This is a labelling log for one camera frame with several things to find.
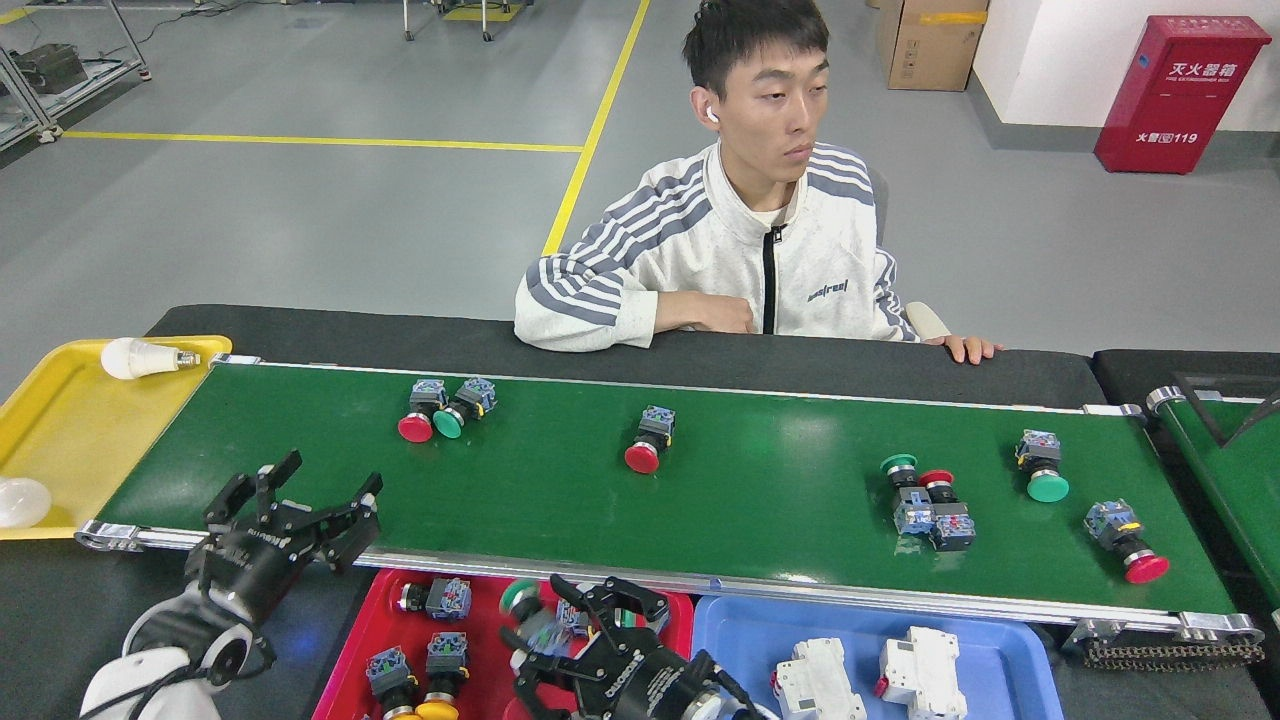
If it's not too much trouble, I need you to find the red plastic tray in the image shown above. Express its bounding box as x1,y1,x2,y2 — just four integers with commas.
312,568,696,720

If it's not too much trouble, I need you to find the red fire extinguisher box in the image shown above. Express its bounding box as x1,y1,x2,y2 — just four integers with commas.
1093,14,1273,176

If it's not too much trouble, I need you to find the blue plastic tray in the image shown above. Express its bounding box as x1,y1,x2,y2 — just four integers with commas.
690,595,1066,720

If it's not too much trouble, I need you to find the white circuit breaker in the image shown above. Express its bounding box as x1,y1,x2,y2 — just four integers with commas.
875,627,969,720
770,638,867,720

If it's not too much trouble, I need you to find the conveyor drive chain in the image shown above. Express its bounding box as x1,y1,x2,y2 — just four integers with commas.
1085,640,1268,673

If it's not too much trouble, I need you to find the white light bulb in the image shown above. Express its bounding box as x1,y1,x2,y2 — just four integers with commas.
0,477,53,530
100,337,201,381

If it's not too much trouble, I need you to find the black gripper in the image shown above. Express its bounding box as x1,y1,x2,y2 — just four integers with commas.
185,450,384,626
503,575,721,720

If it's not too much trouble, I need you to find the brown cardboard box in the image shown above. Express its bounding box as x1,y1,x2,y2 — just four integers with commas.
875,0,991,93

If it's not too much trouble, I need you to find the seated person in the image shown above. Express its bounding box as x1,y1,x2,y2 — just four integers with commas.
514,0,1004,366

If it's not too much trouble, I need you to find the seated person's right hand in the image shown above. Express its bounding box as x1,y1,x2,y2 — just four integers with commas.
692,293,758,334

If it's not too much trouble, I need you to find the yellow plastic tray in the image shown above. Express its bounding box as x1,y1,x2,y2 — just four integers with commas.
0,335,233,542

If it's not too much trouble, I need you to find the long green conveyor belt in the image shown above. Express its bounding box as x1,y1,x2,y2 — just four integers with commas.
75,352,1266,646

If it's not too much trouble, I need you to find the short green conveyor belt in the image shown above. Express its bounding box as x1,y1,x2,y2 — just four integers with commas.
1145,372,1280,611

